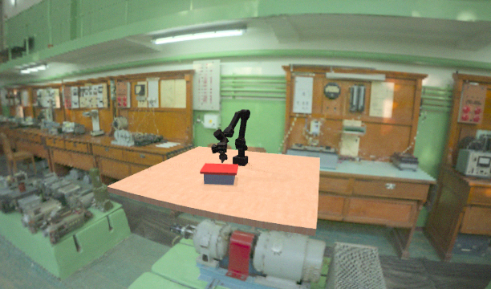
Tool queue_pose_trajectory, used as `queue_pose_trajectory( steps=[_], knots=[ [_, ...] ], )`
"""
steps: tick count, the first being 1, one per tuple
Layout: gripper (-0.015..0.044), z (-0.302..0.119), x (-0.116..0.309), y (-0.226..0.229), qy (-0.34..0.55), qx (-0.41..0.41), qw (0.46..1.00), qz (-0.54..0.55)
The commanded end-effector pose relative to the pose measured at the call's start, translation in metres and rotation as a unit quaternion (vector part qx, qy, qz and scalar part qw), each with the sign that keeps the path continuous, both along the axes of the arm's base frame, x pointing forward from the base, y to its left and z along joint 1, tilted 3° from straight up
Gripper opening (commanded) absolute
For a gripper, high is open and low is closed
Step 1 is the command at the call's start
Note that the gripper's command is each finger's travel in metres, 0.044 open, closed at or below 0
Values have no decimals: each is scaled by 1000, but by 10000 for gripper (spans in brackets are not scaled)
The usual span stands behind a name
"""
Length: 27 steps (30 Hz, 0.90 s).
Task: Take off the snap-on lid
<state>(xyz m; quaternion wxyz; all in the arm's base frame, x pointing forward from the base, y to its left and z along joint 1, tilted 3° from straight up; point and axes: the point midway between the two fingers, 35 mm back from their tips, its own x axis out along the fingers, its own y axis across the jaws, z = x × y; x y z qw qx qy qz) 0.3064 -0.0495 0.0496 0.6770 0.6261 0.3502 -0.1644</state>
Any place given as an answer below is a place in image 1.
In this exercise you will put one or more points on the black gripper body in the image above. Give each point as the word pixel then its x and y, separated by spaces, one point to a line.
pixel 223 145

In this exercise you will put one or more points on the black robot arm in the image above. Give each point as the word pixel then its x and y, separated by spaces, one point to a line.
pixel 240 142

